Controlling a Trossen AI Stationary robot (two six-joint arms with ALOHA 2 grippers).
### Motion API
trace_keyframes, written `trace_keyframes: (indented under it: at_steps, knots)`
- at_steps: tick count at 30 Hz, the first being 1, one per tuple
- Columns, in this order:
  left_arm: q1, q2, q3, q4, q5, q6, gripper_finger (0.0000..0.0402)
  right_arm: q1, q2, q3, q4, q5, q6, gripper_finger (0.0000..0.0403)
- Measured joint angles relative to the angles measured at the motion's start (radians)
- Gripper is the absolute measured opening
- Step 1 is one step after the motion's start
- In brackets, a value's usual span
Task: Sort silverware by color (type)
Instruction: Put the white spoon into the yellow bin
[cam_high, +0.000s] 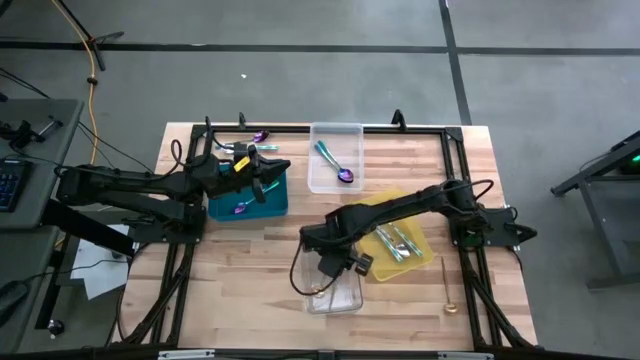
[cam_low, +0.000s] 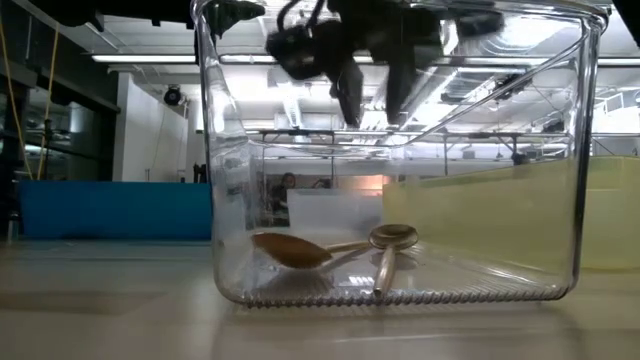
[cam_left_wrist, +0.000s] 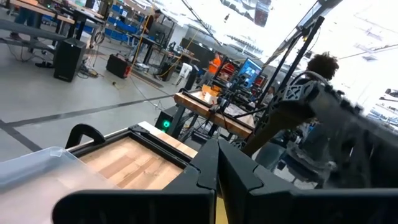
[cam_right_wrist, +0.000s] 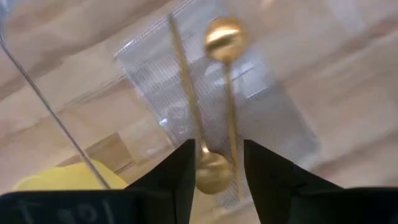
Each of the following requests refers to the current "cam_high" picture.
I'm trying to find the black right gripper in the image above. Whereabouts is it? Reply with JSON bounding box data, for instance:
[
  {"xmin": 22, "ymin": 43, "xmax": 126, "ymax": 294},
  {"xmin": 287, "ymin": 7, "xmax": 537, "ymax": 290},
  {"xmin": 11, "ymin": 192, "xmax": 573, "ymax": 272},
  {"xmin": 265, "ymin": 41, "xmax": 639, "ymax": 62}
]
[{"xmin": 299, "ymin": 222, "xmax": 359, "ymax": 277}]

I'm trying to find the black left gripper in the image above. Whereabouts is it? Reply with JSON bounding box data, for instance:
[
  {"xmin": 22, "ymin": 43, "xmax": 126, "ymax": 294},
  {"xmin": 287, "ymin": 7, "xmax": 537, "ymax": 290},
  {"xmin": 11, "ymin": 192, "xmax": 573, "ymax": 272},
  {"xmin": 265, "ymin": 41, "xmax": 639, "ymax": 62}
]
[{"xmin": 214, "ymin": 142, "xmax": 293, "ymax": 204}]

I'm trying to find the iridescent purple spoon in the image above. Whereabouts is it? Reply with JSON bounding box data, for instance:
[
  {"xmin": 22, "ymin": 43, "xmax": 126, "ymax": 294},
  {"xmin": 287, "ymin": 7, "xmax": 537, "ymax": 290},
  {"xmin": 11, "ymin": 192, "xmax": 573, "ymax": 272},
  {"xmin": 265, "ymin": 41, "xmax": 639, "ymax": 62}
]
[
  {"xmin": 219, "ymin": 129, "xmax": 271, "ymax": 150},
  {"xmin": 233, "ymin": 180, "xmax": 281, "ymax": 216},
  {"xmin": 313, "ymin": 140, "xmax": 355, "ymax": 184}
]

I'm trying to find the glossy clear plastic bin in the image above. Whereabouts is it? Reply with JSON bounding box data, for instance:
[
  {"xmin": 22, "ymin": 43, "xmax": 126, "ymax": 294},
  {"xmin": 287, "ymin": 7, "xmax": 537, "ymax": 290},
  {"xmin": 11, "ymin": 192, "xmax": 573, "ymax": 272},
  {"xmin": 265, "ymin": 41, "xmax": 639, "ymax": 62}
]
[{"xmin": 298, "ymin": 225, "xmax": 364, "ymax": 316}]

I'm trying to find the yellow plastic bin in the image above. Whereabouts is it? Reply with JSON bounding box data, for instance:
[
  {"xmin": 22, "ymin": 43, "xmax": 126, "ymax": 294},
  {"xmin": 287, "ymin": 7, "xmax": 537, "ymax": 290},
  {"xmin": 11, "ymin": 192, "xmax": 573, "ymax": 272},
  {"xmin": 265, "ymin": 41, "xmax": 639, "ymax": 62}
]
[{"xmin": 348, "ymin": 187, "xmax": 435, "ymax": 283}]

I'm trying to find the teal plastic bin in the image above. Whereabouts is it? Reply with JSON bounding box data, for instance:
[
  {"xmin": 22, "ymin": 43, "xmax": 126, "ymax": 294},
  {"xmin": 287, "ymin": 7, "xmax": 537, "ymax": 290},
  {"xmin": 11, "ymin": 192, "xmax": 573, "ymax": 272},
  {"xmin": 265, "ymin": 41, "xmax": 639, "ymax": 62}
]
[{"xmin": 207, "ymin": 167, "xmax": 290, "ymax": 223}]

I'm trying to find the frosted clear plastic bin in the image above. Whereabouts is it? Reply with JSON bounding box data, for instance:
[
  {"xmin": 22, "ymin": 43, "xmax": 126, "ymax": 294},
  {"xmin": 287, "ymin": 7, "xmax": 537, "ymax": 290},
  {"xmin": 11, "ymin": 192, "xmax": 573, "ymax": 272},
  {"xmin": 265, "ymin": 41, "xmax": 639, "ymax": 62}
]
[{"xmin": 308, "ymin": 122, "xmax": 366, "ymax": 195}]

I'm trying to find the black diagonal strut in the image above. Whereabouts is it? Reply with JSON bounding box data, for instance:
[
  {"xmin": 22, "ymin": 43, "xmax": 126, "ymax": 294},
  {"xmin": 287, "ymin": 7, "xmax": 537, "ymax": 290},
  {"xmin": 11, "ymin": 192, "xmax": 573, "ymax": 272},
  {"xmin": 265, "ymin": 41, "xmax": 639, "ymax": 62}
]
[{"xmin": 39, "ymin": 198, "xmax": 139, "ymax": 259}]

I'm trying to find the white paper sheet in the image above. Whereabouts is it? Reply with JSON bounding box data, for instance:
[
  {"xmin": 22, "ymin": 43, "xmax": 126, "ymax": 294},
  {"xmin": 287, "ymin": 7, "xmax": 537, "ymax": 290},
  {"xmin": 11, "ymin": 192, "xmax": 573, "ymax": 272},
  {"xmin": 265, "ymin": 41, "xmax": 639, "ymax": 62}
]
[{"xmin": 69, "ymin": 224, "xmax": 132, "ymax": 301}]

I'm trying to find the black tripod stand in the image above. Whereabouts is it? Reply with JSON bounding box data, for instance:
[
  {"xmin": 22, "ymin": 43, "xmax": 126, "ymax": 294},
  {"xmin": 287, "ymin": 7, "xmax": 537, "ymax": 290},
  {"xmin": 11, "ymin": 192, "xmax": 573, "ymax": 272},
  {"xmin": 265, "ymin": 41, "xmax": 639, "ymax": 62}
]
[{"xmin": 49, "ymin": 0, "xmax": 125, "ymax": 72}]

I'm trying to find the grey side table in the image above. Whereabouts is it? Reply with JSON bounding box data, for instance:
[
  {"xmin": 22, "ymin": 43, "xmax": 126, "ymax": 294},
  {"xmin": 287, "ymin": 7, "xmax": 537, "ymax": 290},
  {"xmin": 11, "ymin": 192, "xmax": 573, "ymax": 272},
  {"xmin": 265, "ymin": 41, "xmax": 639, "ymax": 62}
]
[{"xmin": 0, "ymin": 98, "xmax": 85, "ymax": 230}]

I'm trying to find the black clamp tool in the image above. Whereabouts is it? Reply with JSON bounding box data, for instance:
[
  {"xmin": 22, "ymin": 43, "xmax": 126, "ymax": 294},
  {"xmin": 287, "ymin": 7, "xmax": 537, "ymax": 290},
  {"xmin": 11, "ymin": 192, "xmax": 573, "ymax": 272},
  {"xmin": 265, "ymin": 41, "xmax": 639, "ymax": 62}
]
[{"xmin": 0, "ymin": 115, "xmax": 65, "ymax": 151}]

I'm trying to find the low grey desk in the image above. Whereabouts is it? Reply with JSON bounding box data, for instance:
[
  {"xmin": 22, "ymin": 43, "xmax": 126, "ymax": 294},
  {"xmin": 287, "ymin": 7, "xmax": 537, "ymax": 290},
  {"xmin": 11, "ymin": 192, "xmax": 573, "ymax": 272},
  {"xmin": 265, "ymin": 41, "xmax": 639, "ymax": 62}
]
[{"xmin": 0, "ymin": 224, "xmax": 64, "ymax": 354}]

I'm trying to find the black keyboard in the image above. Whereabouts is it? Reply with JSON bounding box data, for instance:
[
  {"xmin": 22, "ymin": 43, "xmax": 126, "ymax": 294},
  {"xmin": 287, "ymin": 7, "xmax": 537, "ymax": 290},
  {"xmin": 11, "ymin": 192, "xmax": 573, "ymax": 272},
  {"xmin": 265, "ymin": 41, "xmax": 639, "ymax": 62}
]
[{"xmin": 0, "ymin": 158, "xmax": 32, "ymax": 214}]

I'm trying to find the black equipment cart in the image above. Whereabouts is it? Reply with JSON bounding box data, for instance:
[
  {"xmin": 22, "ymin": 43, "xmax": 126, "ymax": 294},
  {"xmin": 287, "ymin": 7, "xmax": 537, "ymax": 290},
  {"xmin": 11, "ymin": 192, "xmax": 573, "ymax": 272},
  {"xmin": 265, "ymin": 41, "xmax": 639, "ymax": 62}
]
[{"xmin": 549, "ymin": 129, "xmax": 640, "ymax": 291}]

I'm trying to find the black computer mouse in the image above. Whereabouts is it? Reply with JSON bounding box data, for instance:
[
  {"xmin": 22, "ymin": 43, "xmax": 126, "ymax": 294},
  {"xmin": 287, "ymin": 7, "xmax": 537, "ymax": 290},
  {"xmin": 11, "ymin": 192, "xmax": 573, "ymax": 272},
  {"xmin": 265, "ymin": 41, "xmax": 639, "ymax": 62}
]
[{"xmin": 0, "ymin": 280, "xmax": 31, "ymax": 326}]

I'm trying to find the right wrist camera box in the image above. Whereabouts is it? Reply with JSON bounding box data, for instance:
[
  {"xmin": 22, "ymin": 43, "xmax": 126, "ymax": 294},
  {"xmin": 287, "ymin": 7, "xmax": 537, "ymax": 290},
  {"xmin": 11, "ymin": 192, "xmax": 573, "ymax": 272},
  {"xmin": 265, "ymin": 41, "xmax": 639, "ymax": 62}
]
[{"xmin": 352, "ymin": 253, "xmax": 375, "ymax": 278}]

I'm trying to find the black aluminium rig frame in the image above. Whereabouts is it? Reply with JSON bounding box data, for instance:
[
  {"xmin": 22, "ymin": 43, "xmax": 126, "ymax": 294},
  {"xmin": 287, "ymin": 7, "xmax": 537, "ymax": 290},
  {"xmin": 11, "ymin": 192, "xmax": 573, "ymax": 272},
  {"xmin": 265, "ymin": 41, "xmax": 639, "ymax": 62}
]
[{"xmin": 114, "ymin": 122, "xmax": 539, "ymax": 351}]

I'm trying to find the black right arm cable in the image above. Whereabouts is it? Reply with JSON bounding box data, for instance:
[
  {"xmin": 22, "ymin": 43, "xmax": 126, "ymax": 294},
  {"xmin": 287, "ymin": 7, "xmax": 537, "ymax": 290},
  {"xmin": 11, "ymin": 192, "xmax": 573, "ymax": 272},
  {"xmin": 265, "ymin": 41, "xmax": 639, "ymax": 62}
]
[{"xmin": 288, "ymin": 242, "xmax": 349, "ymax": 298}]

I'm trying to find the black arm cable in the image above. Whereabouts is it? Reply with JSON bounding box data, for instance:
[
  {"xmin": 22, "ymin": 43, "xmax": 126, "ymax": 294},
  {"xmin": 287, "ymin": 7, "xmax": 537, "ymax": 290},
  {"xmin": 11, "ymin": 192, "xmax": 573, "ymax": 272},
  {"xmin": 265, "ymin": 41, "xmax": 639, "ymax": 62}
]
[
  {"xmin": 168, "ymin": 115, "xmax": 215, "ymax": 174},
  {"xmin": 288, "ymin": 242, "xmax": 349, "ymax": 298}
]

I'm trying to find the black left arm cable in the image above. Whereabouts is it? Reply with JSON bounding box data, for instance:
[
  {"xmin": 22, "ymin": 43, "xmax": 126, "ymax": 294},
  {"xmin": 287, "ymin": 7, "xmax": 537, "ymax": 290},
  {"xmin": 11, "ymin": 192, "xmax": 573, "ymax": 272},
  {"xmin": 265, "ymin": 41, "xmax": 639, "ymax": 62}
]
[{"xmin": 168, "ymin": 115, "xmax": 215, "ymax": 174}]

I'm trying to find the black floor cable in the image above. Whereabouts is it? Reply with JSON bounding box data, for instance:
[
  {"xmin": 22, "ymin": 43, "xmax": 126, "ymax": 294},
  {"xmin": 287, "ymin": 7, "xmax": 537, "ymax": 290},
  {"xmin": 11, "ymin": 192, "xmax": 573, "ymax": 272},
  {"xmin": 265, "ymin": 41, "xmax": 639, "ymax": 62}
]
[{"xmin": 0, "ymin": 67, "xmax": 157, "ymax": 176}]

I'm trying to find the silver metal bracket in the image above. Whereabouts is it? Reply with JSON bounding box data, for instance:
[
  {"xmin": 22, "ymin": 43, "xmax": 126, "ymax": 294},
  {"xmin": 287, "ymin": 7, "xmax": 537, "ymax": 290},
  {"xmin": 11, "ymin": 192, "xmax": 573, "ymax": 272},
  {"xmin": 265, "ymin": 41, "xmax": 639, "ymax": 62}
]
[
  {"xmin": 158, "ymin": 349, "xmax": 216, "ymax": 360},
  {"xmin": 438, "ymin": 351, "xmax": 495, "ymax": 360}
]

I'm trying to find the yellow extension cable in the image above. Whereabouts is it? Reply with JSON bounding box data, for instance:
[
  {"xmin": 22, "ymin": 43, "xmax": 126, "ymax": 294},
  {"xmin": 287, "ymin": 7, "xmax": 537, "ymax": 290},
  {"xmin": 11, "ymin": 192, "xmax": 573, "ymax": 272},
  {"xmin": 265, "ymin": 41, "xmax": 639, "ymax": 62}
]
[{"xmin": 49, "ymin": 0, "xmax": 101, "ymax": 166}]

